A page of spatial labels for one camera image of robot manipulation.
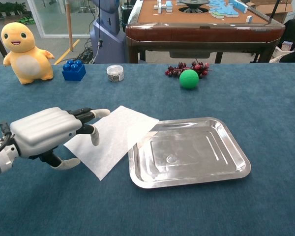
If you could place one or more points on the white paper napkin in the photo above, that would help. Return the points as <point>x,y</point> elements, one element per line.
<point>118,137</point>

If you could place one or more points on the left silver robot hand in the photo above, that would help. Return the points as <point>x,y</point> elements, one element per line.
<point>44,130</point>

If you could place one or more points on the blue white mahjong tile stack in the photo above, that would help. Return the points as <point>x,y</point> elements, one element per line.
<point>163,7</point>

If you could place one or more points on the brown mahjong table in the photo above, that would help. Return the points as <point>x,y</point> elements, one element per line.
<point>199,32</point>

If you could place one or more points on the green ball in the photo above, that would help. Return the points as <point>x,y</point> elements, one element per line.
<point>189,79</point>

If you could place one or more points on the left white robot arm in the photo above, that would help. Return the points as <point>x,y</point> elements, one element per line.
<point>0,159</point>

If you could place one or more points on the silver metal tray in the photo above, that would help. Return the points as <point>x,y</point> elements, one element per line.
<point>194,157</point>

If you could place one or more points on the orange wooden pole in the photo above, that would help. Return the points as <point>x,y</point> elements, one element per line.
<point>69,24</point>

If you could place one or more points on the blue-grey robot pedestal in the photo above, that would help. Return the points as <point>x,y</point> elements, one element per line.
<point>108,32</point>

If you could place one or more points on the white plastic bag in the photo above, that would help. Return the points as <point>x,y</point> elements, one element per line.
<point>279,55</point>

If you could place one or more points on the blue building block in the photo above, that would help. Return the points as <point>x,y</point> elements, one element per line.
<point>73,72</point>

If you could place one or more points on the green potted plants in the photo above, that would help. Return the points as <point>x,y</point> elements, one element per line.
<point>7,8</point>

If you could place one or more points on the blue mahjong tile pile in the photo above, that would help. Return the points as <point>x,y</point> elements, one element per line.
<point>226,8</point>

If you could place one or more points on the blue felt table cover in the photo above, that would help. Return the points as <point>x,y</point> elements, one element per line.
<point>211,209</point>

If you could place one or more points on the dark red grape bunch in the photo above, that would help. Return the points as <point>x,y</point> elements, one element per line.
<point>201,67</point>

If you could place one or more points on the yellow plush dinosaur toy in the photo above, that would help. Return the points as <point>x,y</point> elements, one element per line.
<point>27,61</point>

